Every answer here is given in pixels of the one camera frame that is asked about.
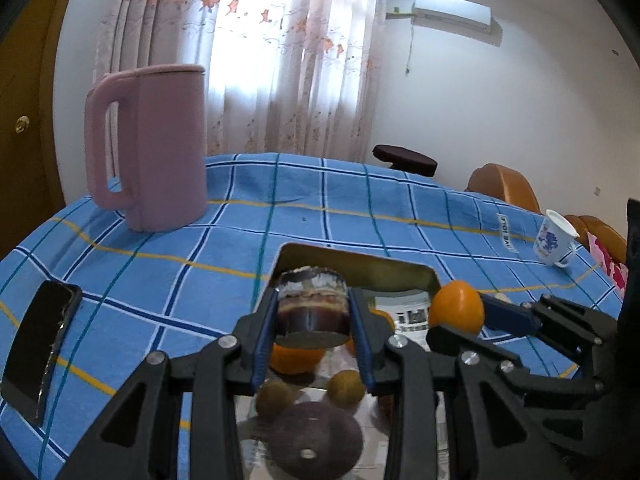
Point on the white mug with blue print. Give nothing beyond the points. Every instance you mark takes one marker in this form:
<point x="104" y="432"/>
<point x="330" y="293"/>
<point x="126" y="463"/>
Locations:
<point x="552" y="239"/>

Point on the blue checked tablecloth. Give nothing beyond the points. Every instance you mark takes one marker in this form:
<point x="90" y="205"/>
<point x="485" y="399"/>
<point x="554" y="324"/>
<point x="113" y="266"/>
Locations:
<point x="350" y="210"/>

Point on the wooden door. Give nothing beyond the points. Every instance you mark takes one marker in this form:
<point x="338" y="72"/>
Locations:
<point x="30" y="125"/>

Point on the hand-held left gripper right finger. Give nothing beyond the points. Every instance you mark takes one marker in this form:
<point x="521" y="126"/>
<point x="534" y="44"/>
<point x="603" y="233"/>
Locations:
<point x="362" y="345"/>

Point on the pink floral pillow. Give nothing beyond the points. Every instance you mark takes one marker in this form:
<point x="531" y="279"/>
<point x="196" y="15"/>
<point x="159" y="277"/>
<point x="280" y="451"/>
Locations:
<point x="610" y="265"/>

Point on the small yellow-green fruit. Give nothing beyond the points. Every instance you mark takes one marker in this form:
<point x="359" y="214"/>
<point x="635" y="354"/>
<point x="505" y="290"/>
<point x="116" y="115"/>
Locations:
<point x="275" y="400"/>
<point x="346" y="389"/>

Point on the round purple passion fruit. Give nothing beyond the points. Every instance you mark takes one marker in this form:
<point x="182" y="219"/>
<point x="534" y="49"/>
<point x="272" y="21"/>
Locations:
<point x="315" y="440"/>

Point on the orange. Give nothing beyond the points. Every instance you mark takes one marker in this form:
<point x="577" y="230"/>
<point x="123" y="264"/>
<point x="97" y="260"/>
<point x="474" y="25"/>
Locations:
<point x="456" y="306"/>
<point x="295" y="360"/>

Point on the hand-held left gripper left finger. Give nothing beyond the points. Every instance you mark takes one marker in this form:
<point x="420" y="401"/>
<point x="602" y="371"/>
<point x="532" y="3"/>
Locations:
<point x="264" y="345"/>

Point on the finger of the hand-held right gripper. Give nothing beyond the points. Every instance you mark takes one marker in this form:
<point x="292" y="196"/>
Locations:
<point x="505" y="316"/>
<point x="450" y="337"/>

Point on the printed paper sheet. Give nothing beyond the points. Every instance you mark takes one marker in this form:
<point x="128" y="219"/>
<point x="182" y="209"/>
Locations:
<point x="407" y="317"/>

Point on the layered chocolate cake cup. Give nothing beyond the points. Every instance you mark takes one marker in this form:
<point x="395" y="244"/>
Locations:
<point x="312" y="305"/>

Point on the black smartphone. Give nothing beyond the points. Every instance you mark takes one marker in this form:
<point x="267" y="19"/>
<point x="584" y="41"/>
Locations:
<point x="37" y="345"/>

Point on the brown leather armchair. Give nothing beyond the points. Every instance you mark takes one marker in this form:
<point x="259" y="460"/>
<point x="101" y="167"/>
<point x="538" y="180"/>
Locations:
<point x="502" y="187"/>

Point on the white wall air conditioner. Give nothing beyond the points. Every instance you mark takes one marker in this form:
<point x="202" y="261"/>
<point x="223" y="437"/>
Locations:
<point x="452" y="10"/>

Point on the dark wooden stool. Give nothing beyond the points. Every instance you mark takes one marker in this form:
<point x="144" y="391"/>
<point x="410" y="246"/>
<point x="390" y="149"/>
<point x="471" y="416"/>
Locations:
<point x="405" y="157"/>

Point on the metal tin tray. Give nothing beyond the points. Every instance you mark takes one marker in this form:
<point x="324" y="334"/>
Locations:
<point x="350" y="270"/>

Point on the floral sheer curtain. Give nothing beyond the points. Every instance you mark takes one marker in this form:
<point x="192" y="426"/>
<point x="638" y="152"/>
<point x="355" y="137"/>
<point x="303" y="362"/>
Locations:
<point x="260" y="50"/>

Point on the brass door knob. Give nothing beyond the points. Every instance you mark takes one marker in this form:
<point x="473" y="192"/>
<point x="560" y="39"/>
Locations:
<point x="21" y="124"/>

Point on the pink plastic pitcher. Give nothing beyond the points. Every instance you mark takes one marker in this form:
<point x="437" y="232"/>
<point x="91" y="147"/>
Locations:
<point x="155" y="145"/>

